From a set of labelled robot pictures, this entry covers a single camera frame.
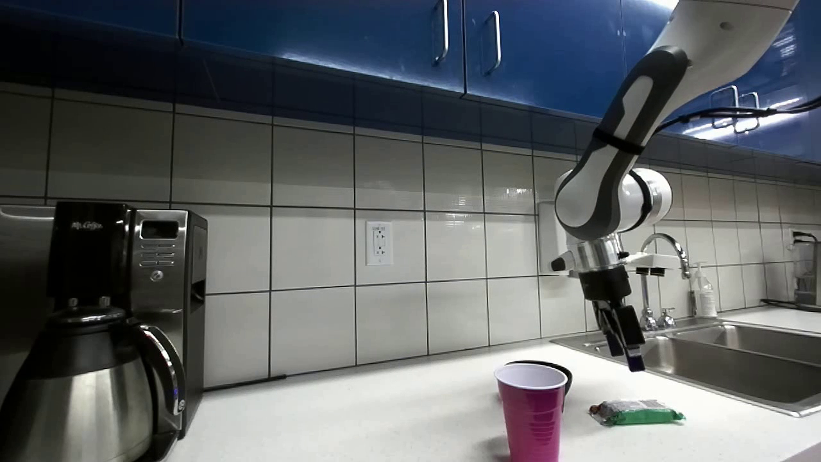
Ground stainless steel coffee maker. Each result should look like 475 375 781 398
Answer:
0 200 210 420

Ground chrome kitchen faucet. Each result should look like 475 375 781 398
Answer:
633 231 698 332

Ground steel coffee carafe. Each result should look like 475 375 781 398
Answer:
0 318 184 462

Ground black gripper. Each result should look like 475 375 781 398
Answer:
579 268 645 373

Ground pink plastic cup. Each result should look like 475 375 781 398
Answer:
495 364 566 462

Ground appliance at far right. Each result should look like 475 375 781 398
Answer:
791 231 821 312

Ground green candy bar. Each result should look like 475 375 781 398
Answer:
587 402 682 427

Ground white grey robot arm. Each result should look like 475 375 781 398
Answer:
555 0 801 373

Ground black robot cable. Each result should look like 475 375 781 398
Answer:
655 92 821 136

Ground white wall outlet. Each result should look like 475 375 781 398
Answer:
368 221 392 268

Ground blue upper cabinets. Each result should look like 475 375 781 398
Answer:
0 0 821 164

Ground clear soap dispenser bottle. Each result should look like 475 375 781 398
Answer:
690 269 719 318

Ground stainless steel sink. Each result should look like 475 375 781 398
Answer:
555 318 821 421

